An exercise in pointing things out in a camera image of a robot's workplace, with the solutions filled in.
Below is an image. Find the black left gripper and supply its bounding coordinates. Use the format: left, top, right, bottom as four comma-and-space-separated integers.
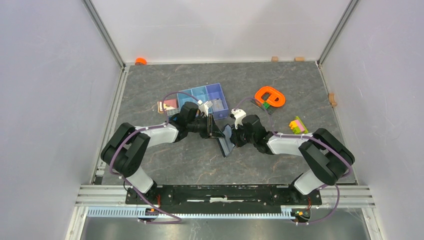
187, 113, 226, 139

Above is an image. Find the black card holder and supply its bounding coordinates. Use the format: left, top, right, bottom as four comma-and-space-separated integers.
216, 123, 238, 158

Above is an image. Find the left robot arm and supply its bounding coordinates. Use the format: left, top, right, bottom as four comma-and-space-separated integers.
100, 101, 225, 204

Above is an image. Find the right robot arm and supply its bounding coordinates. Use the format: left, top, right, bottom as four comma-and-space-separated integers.
229, 112, 355, 204

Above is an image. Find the blue three-compartment tray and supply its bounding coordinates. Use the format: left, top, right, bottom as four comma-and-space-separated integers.
182, 83, 230, 120

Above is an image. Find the multicolour brick stack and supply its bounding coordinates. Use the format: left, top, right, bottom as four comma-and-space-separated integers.
288, 116, 309, 135

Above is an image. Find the pink and orange block toy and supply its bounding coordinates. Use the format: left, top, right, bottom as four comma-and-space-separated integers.
157, 98, 180, 114

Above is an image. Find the wooden block right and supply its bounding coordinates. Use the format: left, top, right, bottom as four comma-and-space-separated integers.
294, 56, 305, 62

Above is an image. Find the wooden arch piece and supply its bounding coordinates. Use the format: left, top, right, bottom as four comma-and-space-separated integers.
328, 92, 338, 108

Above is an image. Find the orange round cap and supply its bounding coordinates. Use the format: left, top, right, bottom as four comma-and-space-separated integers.
134, 57, 147, 66

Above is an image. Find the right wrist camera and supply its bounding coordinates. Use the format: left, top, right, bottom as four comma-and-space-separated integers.
231, 108, 247, 129

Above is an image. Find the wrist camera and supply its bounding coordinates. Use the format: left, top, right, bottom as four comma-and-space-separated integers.
231, 108, 247, 129
197, 99, 213, 117

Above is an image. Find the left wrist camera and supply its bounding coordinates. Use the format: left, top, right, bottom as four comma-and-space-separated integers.
197, 99, 213, 117

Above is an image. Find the orange oval ring toy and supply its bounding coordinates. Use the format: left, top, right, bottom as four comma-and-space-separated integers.
254, 86, 286, 108

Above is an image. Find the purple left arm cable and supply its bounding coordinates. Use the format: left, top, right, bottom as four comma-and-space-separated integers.
108, 91, 204, 225

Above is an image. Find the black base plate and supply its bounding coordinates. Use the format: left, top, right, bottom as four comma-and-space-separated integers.
145, 184, 322, 214

